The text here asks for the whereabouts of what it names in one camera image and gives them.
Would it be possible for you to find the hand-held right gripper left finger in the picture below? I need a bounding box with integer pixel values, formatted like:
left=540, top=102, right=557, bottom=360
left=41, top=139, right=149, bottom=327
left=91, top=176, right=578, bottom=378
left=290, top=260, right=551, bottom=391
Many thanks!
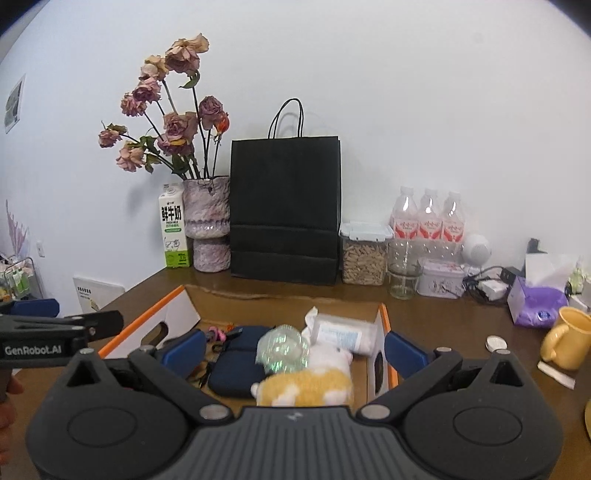
left=65, top=329, right=232, bottom=424

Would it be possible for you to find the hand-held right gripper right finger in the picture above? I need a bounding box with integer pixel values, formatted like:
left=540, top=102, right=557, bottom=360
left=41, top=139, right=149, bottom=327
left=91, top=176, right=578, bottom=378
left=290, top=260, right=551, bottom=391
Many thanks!
left=358, top=330, right=527, bottom=424

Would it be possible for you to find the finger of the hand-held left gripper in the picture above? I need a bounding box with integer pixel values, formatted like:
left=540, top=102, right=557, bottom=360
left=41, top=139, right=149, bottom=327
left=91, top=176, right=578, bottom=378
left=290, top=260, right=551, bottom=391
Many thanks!
left=0, top=310, right=125, bottom=342
left=0, top=298, right=61, bottom=319

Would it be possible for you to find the pink keychain charm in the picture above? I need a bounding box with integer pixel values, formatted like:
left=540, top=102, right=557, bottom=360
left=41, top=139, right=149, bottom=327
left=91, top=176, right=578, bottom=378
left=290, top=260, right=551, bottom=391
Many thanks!
left=207, top=326, right=245, bottom=343

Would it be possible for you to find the navy zip case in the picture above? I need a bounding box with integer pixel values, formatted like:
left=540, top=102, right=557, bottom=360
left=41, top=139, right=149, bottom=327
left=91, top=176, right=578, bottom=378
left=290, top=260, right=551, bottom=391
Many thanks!
left=207, top=325, right=274, bottom=398

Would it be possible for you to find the orange cardboard box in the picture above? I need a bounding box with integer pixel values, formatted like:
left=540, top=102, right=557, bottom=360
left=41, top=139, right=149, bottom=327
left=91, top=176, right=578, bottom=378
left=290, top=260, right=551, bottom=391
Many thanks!
left=99, top=283, right=400, bottom=408

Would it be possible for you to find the clear wet wipes pack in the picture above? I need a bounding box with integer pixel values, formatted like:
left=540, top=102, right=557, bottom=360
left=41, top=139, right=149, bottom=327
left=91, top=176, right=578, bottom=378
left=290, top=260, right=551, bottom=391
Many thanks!
left=302, top=306, right=380, bottom=356

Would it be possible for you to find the iridescent clear ball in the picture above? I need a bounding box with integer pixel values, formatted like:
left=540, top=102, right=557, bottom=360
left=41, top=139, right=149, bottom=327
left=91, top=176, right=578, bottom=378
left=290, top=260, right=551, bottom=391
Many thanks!
left=256, top=324, right=311, bottom=373

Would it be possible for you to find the brown wooden desktop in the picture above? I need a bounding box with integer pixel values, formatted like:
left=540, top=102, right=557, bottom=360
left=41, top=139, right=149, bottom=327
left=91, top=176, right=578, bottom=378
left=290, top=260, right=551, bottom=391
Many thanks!
left=9, top=265, right=591, bottom=480

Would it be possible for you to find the person's left hand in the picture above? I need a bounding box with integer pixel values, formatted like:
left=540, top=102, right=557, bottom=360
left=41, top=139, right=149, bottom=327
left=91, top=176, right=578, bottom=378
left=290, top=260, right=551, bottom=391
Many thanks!
left=0, top=375, right=25, bottom=464

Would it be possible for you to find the white board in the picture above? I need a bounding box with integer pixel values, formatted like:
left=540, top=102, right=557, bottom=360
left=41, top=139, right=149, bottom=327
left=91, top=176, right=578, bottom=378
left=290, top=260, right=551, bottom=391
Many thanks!
left=73, top=275, right=126, bottom=313

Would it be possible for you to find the clear glass jar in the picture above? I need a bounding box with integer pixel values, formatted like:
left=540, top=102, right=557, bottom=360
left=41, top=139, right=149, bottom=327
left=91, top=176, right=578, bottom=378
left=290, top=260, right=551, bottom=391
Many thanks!
left=387, top=240, right=424, bottom=301

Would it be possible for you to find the white printed tin box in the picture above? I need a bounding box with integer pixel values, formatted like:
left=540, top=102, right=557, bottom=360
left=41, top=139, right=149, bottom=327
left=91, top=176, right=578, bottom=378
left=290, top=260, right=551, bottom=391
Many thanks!
left=416, top=258, right=467, bottom=300

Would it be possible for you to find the clear container of seeds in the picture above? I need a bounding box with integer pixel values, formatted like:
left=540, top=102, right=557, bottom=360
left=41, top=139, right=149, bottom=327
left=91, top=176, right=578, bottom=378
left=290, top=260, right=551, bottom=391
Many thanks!
left=339, top=221, right=393, bottom=286

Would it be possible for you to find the white power adapter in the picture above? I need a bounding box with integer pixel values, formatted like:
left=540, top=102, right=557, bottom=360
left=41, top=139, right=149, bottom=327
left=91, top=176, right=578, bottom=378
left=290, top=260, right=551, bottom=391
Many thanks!
left=478, top=279, right=509, bottom=304

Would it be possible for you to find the yellow white plush toy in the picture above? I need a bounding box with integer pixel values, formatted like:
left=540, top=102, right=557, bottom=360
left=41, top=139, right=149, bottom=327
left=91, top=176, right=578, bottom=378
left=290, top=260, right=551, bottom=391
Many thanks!
left=250, top=344, right=356, bottom=408

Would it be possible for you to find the white green milk carton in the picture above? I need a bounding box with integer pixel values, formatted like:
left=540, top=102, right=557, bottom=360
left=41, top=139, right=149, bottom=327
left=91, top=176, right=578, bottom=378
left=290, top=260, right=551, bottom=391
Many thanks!
left=158, top=182, right=194, bottom=269

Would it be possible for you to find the white round speaker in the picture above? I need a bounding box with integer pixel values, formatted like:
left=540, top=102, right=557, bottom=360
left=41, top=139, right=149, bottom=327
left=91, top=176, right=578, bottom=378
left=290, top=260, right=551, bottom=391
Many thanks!
left=463, top=233, right=493, bottom=267

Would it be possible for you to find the red label water bottle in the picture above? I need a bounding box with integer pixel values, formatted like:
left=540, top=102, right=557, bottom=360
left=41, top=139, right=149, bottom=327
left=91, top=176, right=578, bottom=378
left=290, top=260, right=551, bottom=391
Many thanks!
left=390, top=186, right=419, bottom=242
left=418, top=188, right=444, bottom=243
left=442, top=191, right=467, bottom=246

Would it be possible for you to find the purple marbled vase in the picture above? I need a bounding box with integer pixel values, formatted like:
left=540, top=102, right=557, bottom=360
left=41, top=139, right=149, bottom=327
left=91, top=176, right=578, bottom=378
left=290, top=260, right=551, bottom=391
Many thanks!
left=182, top=176, right=232, bottom=272

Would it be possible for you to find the purple tissue pack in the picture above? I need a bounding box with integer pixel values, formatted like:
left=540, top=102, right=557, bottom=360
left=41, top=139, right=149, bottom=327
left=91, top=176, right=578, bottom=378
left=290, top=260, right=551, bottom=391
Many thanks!
left=507, top=252, right=579, bottom=329

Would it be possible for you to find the white paper sachet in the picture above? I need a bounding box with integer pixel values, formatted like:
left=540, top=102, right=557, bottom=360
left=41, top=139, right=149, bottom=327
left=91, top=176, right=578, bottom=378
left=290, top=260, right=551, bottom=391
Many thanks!
left=537, top=361, right=577, bottom=390

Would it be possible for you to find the yellow mug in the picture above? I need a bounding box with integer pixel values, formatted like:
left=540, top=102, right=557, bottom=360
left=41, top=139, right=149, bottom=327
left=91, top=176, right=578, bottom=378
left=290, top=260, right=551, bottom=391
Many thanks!
left=540, top=306, right=591, bottom=372

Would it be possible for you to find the black stand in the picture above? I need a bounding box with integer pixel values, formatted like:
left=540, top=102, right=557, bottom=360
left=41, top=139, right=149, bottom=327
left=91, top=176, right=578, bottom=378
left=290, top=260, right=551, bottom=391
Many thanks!
left=526, top=237, right=553, bottom=269

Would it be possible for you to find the black paper bag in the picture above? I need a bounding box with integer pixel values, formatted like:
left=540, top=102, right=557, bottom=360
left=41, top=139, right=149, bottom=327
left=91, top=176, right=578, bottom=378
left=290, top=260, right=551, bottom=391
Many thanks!
left=229, top=98, right=343, bottom=286

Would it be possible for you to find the small pale green bottle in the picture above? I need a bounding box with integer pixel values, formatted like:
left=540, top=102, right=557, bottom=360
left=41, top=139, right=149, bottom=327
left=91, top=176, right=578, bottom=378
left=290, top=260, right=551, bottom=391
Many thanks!
left=569, top=258, right=587, bottom=294

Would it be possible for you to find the dried rose bouquet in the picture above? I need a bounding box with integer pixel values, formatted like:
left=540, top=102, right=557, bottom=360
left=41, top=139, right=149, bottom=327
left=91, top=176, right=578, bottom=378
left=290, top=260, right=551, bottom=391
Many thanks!
left=98, top=33, right=230, bottom=181

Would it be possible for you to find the wire storage rack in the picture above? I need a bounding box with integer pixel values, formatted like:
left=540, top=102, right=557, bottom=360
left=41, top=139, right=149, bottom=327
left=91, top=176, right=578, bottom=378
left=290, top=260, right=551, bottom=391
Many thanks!
left=0, top=256, right=45, bottom=306

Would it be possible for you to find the purple wall decoration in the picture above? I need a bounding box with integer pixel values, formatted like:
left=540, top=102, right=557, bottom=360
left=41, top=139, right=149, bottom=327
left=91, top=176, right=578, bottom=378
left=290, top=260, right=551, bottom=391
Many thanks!
left=5, top=199, right=30, bottom=262

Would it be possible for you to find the white charger with cables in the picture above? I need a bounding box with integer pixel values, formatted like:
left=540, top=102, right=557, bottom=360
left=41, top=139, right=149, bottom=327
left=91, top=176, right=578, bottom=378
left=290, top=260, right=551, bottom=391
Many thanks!
left=462, top=265, right=514, bottom=306

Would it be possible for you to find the wall poster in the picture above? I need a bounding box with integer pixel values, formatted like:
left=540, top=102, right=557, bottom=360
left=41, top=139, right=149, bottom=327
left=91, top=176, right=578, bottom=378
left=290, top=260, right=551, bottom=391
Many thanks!
left=4, top=74, right=27, bottom=135

